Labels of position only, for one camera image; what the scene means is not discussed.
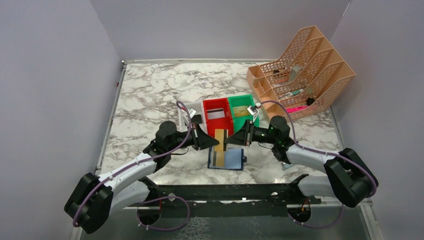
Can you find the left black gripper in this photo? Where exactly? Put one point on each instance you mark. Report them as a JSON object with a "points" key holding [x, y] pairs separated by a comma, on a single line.
{"points": [[196, 137]]}

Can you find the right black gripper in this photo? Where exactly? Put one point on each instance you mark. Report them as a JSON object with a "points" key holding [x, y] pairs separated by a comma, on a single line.
{"points": [[248, 133]]}

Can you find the gold card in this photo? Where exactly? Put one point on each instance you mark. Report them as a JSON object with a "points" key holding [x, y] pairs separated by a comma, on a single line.
{"points": [[240, 111], [218, 159], [221, 135]]}

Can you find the navy blue card holder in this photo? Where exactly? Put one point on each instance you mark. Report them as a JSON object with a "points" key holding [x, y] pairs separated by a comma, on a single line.
{"points": [[234, 159]]}

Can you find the red plastic bin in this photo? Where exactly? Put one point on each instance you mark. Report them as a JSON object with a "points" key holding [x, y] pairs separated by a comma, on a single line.
{"points": [[223, 123]]}

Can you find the green plastic bin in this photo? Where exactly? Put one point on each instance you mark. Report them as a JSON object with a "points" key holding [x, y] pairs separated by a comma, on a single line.
{"points": [[240, 100]]}

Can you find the white plastic bin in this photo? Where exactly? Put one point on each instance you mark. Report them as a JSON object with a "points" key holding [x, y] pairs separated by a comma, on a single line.
{"points": [[195, 108]]}

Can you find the peach desk organizer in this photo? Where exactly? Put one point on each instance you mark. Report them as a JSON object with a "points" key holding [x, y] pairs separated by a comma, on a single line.
{"points": [[324, 76]]}

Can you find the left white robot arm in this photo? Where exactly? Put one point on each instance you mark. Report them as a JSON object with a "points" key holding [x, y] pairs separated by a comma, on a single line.
{"points": [[95, 197]]}

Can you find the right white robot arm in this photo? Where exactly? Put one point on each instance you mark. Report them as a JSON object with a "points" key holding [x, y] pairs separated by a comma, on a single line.
{"points": [[347, 178]]}

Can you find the black card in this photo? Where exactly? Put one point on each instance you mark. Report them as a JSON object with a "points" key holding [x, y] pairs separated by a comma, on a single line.
{"points": [[197, 119]]}

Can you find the white grey card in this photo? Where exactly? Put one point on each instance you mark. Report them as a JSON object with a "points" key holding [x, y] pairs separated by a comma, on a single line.
{"points": [[215, 114]]}

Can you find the pink highlighter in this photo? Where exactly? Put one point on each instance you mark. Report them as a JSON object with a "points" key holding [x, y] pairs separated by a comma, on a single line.
{"points": [[295, 108]]}

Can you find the green capped marker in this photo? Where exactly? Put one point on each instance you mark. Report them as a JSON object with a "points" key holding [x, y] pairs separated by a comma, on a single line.
{"points": [[290, 94]]}

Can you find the black binder clip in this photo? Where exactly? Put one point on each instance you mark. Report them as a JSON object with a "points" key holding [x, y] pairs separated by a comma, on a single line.
{"points": [[310, 101]]}

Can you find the grey eraser block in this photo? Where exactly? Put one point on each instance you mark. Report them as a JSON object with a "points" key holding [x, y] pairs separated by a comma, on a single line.
{"points": [[294, 71]]}

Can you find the black front rail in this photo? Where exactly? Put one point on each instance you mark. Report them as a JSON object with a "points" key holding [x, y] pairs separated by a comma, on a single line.
{"points": [[222, 200]]}

